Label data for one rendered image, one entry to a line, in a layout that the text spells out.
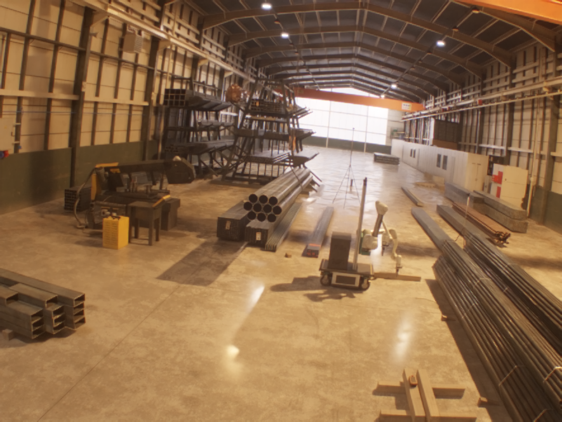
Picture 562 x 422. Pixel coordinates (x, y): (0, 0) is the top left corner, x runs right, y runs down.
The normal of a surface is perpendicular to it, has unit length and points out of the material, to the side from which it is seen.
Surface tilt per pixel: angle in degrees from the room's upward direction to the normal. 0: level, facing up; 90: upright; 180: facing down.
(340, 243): 90
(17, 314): 90
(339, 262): 90
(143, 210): 90
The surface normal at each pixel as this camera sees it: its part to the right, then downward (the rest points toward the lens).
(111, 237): -0.18, 0.15
